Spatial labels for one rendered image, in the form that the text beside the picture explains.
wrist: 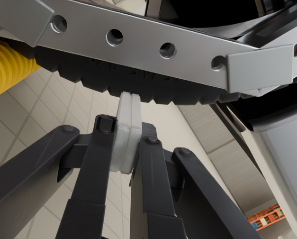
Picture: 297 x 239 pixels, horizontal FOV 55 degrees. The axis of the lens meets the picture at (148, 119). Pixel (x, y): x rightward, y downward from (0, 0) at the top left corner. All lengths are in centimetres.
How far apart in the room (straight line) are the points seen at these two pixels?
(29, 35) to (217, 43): 15
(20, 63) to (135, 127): 24
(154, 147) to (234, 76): 13
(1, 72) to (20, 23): 9
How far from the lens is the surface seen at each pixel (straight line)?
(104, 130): 15
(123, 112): 18
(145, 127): 19
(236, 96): 36
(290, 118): 48
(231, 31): 34
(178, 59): 24
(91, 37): 24
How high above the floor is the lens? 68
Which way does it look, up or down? 9 degrees down
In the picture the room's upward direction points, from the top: 60 degrees clockwise
